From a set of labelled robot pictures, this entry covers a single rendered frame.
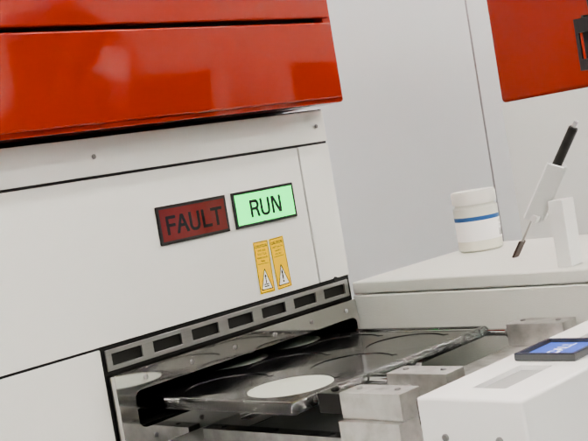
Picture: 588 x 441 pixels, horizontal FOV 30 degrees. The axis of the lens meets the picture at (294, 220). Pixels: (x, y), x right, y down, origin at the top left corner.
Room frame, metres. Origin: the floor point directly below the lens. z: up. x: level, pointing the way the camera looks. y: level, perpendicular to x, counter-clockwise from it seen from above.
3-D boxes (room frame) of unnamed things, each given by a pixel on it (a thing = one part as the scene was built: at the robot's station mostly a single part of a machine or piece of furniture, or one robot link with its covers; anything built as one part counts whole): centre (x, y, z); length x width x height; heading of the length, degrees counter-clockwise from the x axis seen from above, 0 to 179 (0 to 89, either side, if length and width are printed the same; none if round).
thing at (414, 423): (1.22, -0.17, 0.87); 0.36 x 0.08 x 0.03; 136
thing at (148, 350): (1.42, 0.09, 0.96); 0.44 x 0.01 x 0.02; 136
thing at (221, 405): (1.26, 0.16, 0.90); 0.37 x 0.01 x 0.01; 46
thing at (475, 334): (1.27, -0.09, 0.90); 0.38 x 0.01 x 0.01; 136
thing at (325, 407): (1.15, -0.01, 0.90); 0.04 x 0.02 x 0.03; 46
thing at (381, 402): (1.11, -0.06, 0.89); 0.08 x 0.03 x 0.03; 46
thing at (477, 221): (1.74, -0.29, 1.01); 0.07 x 0.07 x 0.10
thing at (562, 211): (1.39, -0.32, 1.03); 0.06 x 0.04 x 0.13; 46
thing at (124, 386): (1.42, 0.09, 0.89); 0.44 x 0.02 x 0.10; 136
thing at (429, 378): (1.17, -0.11, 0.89); 0.08 x 0.03 x 0.03; 46
